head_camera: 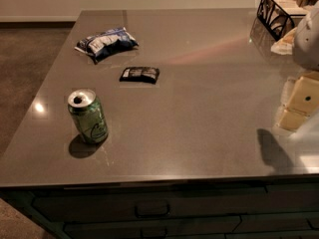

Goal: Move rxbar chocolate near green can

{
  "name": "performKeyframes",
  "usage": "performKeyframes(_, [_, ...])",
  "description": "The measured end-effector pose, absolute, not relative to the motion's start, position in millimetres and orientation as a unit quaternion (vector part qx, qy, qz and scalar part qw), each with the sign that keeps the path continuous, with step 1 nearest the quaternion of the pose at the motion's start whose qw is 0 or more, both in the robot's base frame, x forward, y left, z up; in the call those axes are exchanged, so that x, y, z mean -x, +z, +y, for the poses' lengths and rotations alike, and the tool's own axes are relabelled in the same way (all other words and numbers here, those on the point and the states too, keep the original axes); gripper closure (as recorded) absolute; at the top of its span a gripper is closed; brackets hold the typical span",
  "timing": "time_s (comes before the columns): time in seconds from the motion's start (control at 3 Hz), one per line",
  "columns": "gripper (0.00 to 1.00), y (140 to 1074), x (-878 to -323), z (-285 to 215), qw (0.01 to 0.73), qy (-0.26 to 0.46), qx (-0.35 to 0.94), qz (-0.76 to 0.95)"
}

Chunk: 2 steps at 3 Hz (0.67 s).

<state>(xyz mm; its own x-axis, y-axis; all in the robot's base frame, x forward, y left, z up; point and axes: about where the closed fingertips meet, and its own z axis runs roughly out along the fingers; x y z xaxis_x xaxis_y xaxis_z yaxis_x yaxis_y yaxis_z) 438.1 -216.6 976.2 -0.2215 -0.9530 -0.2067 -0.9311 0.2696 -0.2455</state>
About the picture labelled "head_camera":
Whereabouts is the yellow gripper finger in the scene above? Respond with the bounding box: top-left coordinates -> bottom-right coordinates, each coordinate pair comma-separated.
278,71 -> 319,131

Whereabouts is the black rxbar chocolate bar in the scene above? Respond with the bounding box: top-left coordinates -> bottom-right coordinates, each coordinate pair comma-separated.
120,67 -> 160,84

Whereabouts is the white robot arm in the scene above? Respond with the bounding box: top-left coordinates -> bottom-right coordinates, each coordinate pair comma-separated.
277,5 -> 319,131

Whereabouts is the green soda can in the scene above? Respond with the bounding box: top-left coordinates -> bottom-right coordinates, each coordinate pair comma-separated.
68,89 -> 109,144

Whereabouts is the blue white chip bag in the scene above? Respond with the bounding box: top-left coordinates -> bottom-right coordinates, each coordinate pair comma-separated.
75,27 -> 139,64

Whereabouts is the black wire basket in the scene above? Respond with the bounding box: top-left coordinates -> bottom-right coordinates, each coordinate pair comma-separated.
257,0 -> 318,41

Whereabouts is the dark drawer handle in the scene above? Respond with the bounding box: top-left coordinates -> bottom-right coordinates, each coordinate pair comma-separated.
135,200 -> 170,218

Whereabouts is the lower drawer handle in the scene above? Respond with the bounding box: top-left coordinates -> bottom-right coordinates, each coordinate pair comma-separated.
141,228 -> 167,239

